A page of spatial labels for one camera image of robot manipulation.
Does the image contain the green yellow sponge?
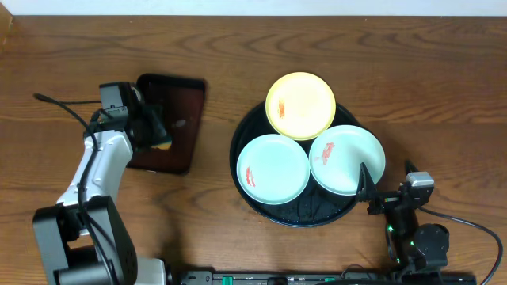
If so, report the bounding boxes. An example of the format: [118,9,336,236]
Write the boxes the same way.
[148,106,173,152]

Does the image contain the mint plate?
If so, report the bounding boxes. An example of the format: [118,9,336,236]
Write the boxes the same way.
[309,125,386,196]
[233,134,311,205]

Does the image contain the yellow plastic plate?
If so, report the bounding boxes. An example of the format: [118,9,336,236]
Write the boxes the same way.
[265,72,337,141]

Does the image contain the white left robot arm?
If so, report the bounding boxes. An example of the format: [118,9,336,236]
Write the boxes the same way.
[32,82,170,285]

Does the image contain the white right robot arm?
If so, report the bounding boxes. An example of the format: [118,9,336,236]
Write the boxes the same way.
[355,161,449,283]

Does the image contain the rectangular dark brown tray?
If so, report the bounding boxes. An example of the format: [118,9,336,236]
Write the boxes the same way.
[128,74,207,175]

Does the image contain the round black tray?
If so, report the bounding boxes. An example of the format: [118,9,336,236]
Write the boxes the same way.
[229,102,357,228]

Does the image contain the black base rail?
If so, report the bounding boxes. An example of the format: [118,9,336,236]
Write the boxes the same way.
[173,271,478,285]

